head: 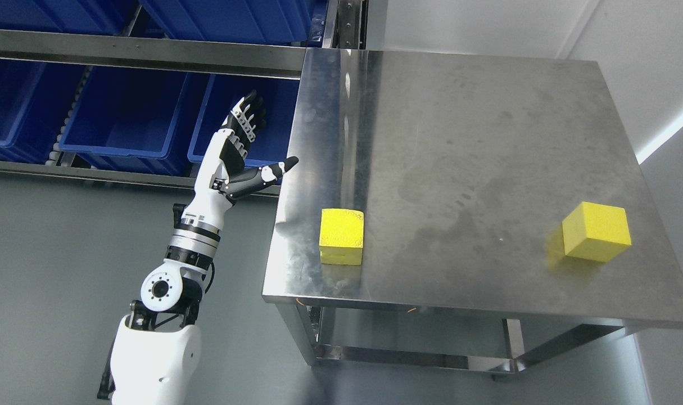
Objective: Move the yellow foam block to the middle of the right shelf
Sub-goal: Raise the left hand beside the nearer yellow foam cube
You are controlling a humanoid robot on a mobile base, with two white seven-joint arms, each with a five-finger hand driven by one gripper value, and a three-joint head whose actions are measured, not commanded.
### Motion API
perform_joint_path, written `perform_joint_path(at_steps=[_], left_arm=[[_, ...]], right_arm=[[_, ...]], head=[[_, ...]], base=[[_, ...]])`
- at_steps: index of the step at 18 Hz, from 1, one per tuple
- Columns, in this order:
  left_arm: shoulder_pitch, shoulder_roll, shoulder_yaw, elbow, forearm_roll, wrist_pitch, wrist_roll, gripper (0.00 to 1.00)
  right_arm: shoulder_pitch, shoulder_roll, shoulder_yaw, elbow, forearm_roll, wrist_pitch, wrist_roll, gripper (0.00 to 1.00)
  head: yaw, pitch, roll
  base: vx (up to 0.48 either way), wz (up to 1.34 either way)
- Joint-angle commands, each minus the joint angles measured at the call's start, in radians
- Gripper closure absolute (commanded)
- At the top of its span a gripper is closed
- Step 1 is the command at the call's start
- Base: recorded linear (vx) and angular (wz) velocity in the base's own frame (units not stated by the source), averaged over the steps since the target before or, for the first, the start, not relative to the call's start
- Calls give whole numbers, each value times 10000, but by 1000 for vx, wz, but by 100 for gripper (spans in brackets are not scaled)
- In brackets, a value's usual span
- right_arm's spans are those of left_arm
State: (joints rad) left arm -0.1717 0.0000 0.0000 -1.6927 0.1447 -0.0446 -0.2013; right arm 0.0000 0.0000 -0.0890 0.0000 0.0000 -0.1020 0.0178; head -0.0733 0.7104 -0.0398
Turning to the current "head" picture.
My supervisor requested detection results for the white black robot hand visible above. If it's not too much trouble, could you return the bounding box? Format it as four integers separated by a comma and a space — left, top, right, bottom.
179, 91, 298, 229

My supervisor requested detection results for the yellow foam block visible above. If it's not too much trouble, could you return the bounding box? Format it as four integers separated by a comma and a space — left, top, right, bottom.
560, 201, 632, 263
318, 208, 365, 266

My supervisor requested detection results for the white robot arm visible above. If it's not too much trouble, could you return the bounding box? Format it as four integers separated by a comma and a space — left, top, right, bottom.
97, 201, 230, 404

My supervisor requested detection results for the blue bin middle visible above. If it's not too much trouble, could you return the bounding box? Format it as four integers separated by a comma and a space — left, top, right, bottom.
60, 66, 209, 176

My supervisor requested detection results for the metal shelf rack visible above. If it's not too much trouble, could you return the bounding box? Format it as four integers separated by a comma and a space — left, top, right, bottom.
0, 0, 370, 197

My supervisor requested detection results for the blue bin under hand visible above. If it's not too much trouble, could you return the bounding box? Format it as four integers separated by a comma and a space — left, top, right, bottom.
187, 75, 298, 168

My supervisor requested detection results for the blue bin upper right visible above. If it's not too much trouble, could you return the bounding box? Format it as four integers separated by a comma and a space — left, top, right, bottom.
140, 1, 326, 46

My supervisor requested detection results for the stainless steel table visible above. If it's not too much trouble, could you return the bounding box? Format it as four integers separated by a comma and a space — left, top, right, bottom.
262, 48, 683, 379

